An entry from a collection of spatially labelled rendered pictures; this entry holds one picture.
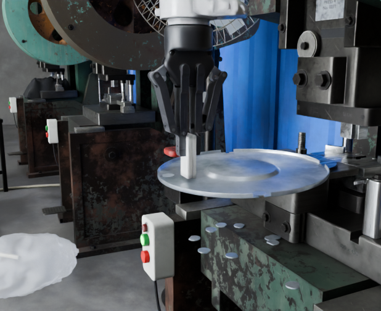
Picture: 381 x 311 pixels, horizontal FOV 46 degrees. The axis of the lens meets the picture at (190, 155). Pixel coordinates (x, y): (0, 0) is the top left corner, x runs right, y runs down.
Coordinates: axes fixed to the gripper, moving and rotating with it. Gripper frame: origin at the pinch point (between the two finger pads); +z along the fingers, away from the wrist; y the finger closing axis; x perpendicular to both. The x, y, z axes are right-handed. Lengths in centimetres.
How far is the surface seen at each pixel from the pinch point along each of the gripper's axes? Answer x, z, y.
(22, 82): -660, 18, -28
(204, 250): -0.1, 17.1, -3.1
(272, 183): 9.3, 3.5, -10.1
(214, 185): 5.4, 3.8, -2.1
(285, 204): 2.0, 10.2, -18.3
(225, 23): -76, -27, -49
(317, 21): -3.5, -22.0, -27.7
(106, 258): -142, 82, -20
